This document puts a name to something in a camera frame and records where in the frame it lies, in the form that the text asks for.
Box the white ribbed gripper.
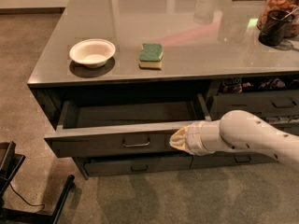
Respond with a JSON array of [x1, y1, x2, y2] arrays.
[[169, 121, 221, 156]]

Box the grey drawer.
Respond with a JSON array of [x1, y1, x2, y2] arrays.
[[45, 94, 211, 158], [191, 152, 275, 169], [209, 90, 299, 119], [271, 122, 299, 135], [84, 154, 192, 176]]

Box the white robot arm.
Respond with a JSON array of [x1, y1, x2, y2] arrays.
[[169, 110, 299, 171]]

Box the snack packets in shelf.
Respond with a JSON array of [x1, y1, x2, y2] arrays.
[[220, 76, 299, 93]]

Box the grey counter cabinet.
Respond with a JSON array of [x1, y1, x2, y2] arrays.
[[28, 0, 299, 177]]

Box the green and yellow sponge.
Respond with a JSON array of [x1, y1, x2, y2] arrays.
[[139, 43, 164, 69]]

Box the white paper bowl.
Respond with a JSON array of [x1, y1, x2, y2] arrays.
[[69, 39, 116, 68]]

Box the black mesh cup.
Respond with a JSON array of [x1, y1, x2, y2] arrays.
[[259, 10, 295, 47]]

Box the black stand base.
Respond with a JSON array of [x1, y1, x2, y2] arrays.
[[0, 141, 76, 224]]

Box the glass jar of nuts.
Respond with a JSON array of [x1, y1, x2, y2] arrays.
[[257, 0, 299, 38]]

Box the black cable on floor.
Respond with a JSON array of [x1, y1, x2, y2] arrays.
[[8, 180, 46, 211]]

